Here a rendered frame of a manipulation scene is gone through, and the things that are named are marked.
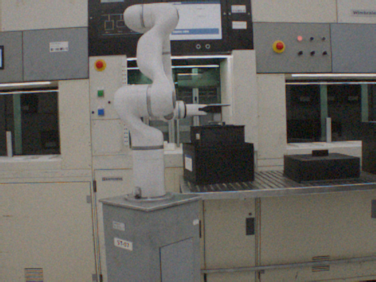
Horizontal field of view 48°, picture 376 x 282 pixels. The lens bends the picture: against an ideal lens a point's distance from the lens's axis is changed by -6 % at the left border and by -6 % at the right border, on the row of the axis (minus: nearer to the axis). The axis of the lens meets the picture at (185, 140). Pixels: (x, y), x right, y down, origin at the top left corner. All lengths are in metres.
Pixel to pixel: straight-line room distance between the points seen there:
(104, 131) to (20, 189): 0.57
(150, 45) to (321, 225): 1.43
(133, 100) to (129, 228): 0.46
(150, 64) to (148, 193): 0.48
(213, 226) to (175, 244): 0.83
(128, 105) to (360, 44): 1.47
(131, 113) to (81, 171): 0.86
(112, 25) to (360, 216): 1.75
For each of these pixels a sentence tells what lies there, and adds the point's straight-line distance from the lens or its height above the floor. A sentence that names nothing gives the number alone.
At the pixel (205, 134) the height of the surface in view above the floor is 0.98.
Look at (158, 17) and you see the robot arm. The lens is 1.80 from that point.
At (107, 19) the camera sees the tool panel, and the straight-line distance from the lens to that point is 2.43.
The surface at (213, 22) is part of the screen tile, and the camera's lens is 2.42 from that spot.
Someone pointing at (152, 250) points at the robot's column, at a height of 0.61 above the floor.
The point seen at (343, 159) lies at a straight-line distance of 1.99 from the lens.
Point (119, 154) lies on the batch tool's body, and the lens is 2.40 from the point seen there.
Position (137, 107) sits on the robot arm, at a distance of 1.61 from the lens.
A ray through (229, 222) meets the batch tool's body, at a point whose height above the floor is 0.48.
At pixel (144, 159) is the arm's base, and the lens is 1.61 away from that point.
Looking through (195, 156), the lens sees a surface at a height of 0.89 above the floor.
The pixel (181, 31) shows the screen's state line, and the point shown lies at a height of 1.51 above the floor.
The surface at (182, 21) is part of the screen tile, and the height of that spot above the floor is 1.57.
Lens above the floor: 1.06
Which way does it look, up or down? 3 degrees down
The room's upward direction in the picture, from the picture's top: 2 degrees counter-clockwise
